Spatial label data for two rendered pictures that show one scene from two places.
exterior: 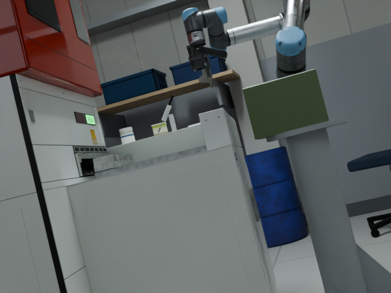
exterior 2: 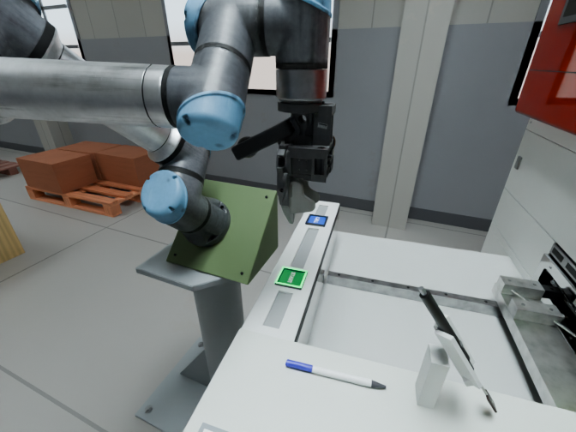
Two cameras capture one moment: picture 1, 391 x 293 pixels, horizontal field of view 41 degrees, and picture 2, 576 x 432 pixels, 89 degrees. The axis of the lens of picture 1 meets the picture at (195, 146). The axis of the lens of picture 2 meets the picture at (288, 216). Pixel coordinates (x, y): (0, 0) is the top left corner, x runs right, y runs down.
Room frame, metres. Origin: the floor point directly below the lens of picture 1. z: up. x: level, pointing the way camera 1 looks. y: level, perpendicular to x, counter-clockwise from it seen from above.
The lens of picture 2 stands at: (2.78, -0.06, 1.36)
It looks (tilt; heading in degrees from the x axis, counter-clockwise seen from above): 28 degrees down; 190
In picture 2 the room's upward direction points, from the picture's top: straight up
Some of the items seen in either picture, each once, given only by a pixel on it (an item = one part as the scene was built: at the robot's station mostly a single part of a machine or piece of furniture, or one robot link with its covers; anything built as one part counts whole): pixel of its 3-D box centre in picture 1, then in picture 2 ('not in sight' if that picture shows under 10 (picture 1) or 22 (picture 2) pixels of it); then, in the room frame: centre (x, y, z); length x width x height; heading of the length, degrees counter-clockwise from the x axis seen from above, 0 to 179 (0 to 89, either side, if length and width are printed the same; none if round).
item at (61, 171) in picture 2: not in sight; (98, 173); (0.02, -2.72, 0.24); 1.28 x 0.88 x 0.47; 77
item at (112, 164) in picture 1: (115, 165); (545, 351); (2.33, 0.37, 0.87); 0.36 x 0.08 x 0.03; 173
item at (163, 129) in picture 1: (160, 130); not in sight; (2.67, 0.15, 1.00); 0.07 x 0.07 x 0.07; 0
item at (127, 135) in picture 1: (127, 136); not in sight; (2.74, 0.34, 1.01); 0.07 x 0.07 x 0.10
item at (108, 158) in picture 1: (103, 159); (519, 286); (2.17, 0.38, 0.89); 0.08 x 0.03 x 0.03; 83
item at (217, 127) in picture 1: (220, 132); (304, 269); (2.18, -0.12, 0.89); 0.55 x 0.09 x 0.14; 173
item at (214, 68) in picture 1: (200, 72); not in sight; (4.50, -0.20, 1.56); 0.44 x 0.33 x 0.17; 77
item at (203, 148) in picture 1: (152, 162); (425, 295); (2.17, 0.19, 0.84); 0.50 x 0.02 x 0.03; 83
